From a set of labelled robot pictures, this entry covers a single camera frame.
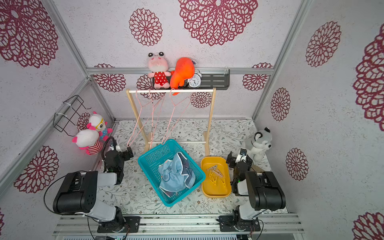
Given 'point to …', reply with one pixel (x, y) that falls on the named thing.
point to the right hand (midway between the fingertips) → (239, 152)
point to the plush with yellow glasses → (96, 122)
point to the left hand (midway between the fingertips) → (122, 147)
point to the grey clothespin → (214, 167)
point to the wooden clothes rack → (207, 134)
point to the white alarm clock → (195, 81)
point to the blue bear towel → (176, 176)
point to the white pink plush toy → (87, 139)
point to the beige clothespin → (218, 172)
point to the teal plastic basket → (150, 161)
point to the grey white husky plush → (261, 142)
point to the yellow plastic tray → (217, 183)
